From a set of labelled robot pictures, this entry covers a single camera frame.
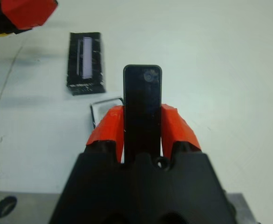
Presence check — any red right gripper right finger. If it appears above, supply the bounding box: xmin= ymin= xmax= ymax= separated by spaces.
xmin=161 ymin=104 xmax=202 ymax=157

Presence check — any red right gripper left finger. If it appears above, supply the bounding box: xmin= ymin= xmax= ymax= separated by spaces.
xmin=84 ymin=105 xmax=126 ymax=164

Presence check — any black box base white lining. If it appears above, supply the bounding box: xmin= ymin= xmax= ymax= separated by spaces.
xmin=90 ymin=92 xmax=126 ymax=129

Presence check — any glossy black box lid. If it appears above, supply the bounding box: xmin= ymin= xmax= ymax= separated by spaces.
xmin=66 ymin=31 xmax=107 ymax=97

